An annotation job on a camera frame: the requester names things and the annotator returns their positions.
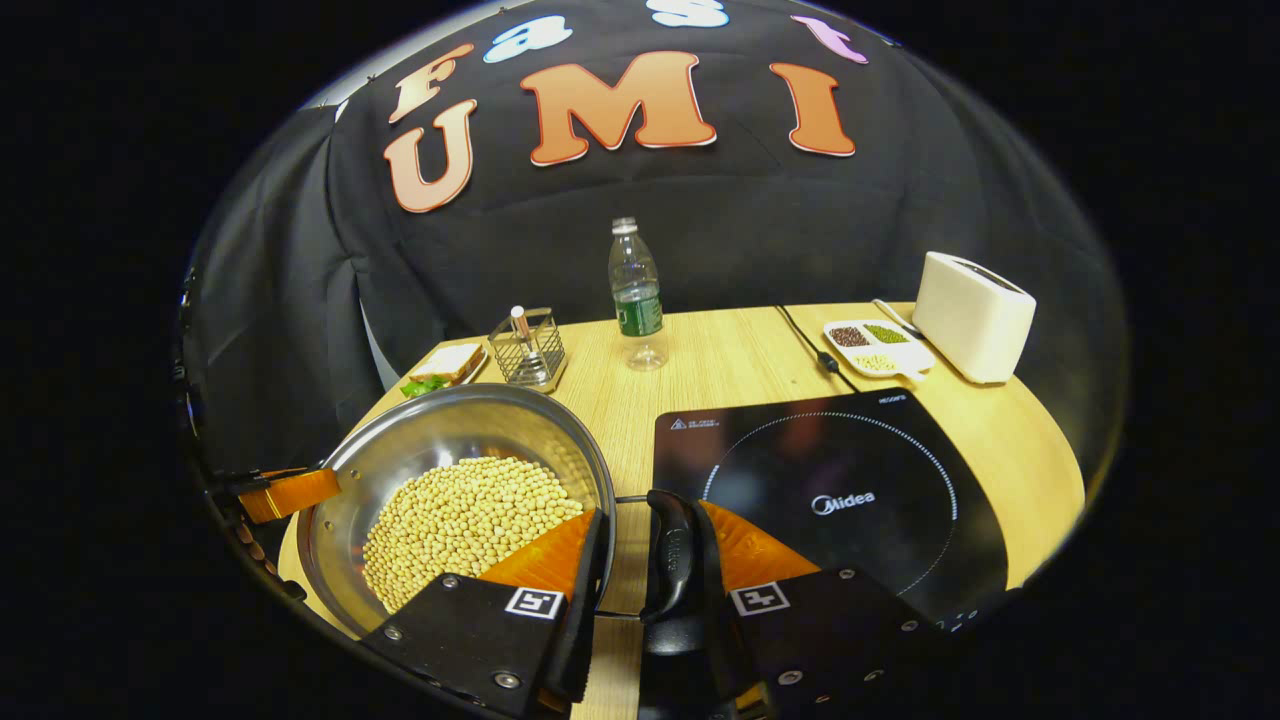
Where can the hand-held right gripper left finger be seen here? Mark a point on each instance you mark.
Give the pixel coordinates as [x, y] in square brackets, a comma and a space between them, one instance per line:
[590, 600]

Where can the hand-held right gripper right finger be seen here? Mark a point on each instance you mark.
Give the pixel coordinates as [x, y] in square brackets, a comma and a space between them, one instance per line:
[722, 640]

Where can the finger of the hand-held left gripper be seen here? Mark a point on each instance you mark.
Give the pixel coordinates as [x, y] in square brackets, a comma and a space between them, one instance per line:
[295, 492]

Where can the black induction cooktop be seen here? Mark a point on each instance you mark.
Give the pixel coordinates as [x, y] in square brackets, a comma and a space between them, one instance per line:
[850, 460]

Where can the pile of soybeans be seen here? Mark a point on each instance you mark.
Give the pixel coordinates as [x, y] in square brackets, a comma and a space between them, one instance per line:
[460, 520]

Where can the sandwich with lettuce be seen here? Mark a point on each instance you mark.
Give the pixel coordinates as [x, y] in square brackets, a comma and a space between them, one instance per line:
[445, 365]

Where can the small sandwich plate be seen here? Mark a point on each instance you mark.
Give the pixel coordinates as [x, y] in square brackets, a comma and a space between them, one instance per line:
[478, 372]

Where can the clear plastic water bottle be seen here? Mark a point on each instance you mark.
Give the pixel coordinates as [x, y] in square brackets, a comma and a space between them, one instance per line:
[637, 290]

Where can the white divided bean dish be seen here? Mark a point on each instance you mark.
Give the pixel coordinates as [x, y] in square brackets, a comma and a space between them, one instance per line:
[880, 345]

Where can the black backdrop cloth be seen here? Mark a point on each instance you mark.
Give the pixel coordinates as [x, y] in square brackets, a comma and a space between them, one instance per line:
[750, 230]

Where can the white toaster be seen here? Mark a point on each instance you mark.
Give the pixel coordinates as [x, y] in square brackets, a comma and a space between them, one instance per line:
[970, 320]

